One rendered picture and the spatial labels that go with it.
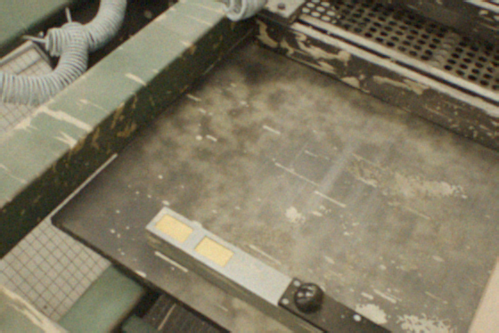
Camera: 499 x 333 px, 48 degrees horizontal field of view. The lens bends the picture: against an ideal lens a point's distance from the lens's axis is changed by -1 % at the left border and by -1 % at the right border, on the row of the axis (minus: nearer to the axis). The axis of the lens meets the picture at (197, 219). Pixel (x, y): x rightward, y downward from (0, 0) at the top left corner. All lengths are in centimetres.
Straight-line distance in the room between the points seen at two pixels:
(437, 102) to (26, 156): 73
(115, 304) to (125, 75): 38
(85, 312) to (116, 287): 6
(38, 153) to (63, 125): 7
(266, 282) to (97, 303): 25
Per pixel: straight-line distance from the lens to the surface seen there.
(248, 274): 78
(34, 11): 144
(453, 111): 113
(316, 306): 65
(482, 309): 90
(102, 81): 95
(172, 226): 82
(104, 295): 85
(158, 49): 102
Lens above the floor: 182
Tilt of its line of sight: 13 degrees down
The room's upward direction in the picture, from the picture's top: 41 degrees counter-clockwise
